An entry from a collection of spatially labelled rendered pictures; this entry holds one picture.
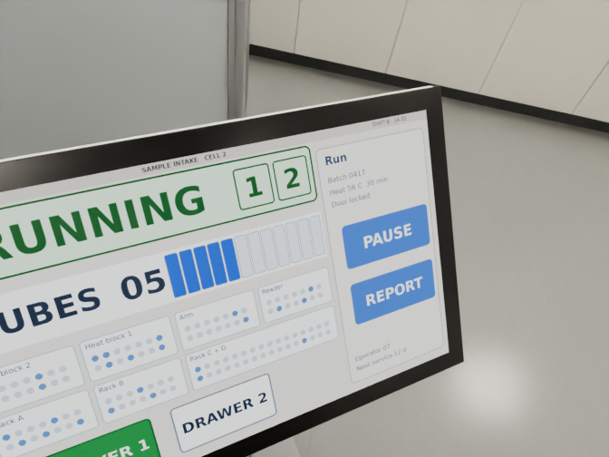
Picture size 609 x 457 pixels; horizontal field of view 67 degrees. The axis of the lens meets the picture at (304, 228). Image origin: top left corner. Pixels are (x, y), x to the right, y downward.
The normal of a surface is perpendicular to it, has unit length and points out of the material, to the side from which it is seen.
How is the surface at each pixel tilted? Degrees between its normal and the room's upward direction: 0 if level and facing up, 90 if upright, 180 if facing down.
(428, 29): 90
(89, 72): 90
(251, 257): 50
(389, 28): 90
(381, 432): 1
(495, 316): 0
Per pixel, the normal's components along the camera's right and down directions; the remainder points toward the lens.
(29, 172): 0.39, 0.18
